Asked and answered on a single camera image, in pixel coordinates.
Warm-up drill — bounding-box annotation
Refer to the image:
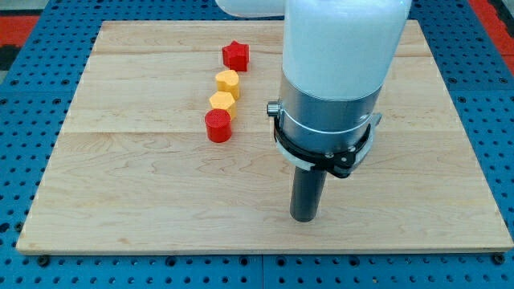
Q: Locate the red cylinder block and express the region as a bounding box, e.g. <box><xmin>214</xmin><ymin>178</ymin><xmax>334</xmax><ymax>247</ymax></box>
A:
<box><xmin>204</xmin><ymin>108</ymin><xmax>232</xmax><ymax>143</ymax></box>

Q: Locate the light wooden board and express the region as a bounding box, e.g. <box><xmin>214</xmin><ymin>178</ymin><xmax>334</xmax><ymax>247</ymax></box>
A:
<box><xmin>16</xmin><ymin>21</ymin><xmax>513</xmax><ymax>255</ymax></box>

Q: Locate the red star block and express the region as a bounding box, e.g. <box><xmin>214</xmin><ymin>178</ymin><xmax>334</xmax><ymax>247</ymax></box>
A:
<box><xmin>222</xmin><ymin>40</ymin><xmax>250</xmax><ymax>71</ymax></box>

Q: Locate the yellow hexagon block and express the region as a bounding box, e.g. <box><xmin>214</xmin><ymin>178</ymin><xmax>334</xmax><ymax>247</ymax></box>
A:
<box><xmin>209</xmin><ymin>92</ymin><xmax>237</xmax><ymax>120</ymax></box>

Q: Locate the silver flange with black clamp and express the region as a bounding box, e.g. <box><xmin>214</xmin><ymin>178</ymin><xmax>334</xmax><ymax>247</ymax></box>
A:
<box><xmin>267</xmin><ymin>75</ymin><xmax>381</xmax><ymax>178</ymax></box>

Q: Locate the yellow heart block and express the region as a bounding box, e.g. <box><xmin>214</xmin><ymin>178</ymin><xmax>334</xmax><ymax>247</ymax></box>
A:
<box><xmin>215</xmin><ymin>70</ymin><xmax>240</xmax><ymax>100</ymax></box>

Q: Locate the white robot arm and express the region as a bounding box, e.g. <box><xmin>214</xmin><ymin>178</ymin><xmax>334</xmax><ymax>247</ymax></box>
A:
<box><xmin>216</xmin><ymin>0</ymin><xmax>411</xmax><ymax>222</ymax></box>

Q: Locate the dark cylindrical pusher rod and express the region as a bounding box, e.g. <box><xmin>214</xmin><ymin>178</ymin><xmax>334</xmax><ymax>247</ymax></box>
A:
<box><xmin>290</xmin><ymin>167</ymin><xmax>327</xmax><ymax>222</ymax></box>

